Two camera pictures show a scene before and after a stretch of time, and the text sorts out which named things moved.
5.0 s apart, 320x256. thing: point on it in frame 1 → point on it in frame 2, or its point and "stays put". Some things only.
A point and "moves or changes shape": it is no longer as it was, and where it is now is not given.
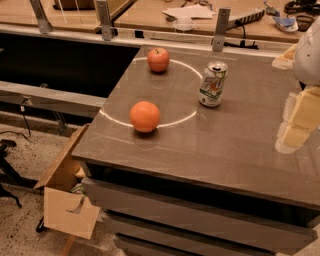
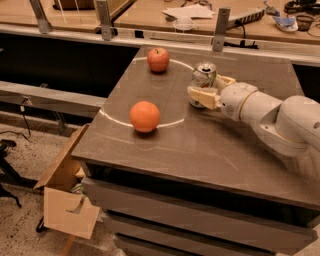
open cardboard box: (66, 207) stays put
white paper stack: (195, 12) stays put
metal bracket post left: (42, 20) stays put
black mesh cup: (303, 22) stays put
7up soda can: (210, 93) moves or changes shape
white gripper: (308, 56) → (234, 99)
